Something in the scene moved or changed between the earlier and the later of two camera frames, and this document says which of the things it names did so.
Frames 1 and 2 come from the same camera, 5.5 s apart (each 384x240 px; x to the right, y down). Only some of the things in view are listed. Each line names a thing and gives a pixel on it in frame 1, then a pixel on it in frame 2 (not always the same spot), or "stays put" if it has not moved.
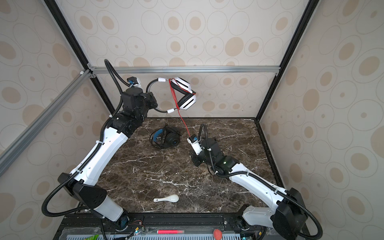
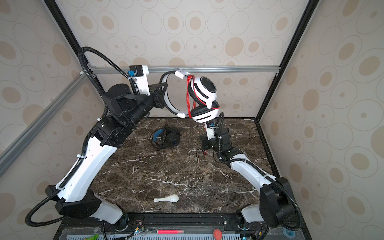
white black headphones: x=187 y=102 to x=202 y=94
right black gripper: x=194 y=158 to x=205 y=142
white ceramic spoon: x=172 y=198 stays put
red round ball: x=217 y=234 stays put
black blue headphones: x=165 y=137 stays put
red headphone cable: x=174 y=95 to x=192 y=98
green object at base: x=94 y=237 stays put
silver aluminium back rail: x=189 y=70 stays put
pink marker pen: x=170 y=231 stays put
